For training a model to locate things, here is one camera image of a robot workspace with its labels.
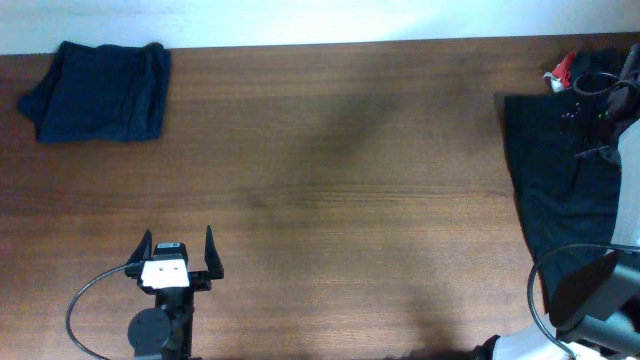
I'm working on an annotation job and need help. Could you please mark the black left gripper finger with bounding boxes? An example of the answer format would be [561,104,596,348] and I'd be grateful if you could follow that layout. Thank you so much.
[204,225,224,279]
[126,229,152,265]

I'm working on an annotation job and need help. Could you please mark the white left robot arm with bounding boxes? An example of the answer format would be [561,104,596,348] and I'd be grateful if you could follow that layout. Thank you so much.
[125,228,224,360]

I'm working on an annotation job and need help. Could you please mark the red and white cloth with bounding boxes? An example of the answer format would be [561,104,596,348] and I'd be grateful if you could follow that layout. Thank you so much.
[542,51,577,93]

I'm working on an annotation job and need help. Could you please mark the dark blue shorts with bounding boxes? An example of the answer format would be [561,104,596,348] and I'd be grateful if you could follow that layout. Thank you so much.
[17,41,172,144]

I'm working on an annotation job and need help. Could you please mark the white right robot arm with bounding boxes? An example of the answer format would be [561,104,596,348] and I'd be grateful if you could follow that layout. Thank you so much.
[473,69,639,359]

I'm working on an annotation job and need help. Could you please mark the black garment on table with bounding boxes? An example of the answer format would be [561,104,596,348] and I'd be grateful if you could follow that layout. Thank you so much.
[501,47,636,306]

